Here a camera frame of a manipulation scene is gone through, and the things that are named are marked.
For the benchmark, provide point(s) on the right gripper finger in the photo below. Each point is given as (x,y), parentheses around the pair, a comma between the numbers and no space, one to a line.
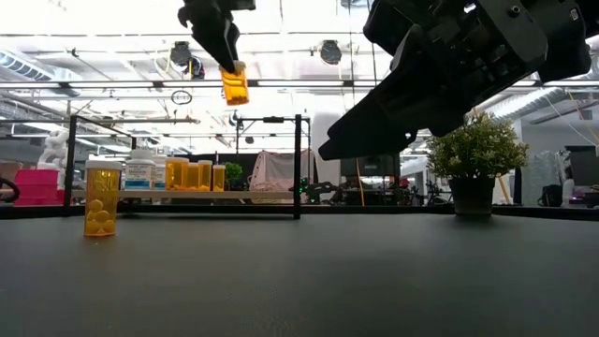
(384,126)

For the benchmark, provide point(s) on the white draped cloth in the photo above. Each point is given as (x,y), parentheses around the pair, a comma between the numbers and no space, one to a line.
(276,171)

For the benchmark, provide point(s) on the translucent plastic wrap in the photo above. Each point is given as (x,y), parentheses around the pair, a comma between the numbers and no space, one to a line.
(543,171)

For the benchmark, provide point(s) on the black robot with green lights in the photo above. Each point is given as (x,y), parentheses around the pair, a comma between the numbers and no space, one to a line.
(318,189)

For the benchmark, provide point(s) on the large amber pill bottle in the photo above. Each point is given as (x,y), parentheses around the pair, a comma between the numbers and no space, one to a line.
(193,178)
(177,175)

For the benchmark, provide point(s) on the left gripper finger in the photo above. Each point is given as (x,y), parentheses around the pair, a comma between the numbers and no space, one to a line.
(215,37)

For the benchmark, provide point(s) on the pink plastic crate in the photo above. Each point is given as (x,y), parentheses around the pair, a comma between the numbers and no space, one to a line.
(37,187)

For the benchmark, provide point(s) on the wide amber bottle with capsules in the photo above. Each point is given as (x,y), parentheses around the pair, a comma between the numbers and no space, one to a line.
(235,89)

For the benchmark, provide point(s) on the small green plant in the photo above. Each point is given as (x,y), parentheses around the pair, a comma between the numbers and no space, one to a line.
(233,173)

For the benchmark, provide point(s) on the small amber bottle round pills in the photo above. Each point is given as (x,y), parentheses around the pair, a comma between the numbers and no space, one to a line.
(102,187)

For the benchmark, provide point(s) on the black metal shelf frame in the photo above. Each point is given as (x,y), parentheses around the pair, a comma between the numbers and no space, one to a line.
(297,164)

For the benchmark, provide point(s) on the silver ventilation duct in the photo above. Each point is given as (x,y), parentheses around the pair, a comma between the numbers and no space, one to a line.
(23,65)
(529,105)

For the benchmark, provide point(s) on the white lumpy sculpture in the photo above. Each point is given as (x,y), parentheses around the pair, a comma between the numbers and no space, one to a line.
(55,147)

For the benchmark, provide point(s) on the white medicine bottle blue label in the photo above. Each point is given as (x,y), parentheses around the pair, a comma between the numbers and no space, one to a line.
(160,175)
(139,173)

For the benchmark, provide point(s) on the black monitor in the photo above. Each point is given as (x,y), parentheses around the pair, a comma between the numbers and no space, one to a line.
(369,167)

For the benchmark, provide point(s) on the dark screen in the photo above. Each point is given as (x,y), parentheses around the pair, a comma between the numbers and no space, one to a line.
(582,164)

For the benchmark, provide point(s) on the small amber pill bottle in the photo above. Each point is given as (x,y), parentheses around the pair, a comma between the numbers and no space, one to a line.
(205,178)

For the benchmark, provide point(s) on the artificial potted plant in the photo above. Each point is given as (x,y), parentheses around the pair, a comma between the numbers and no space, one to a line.
(475,154)

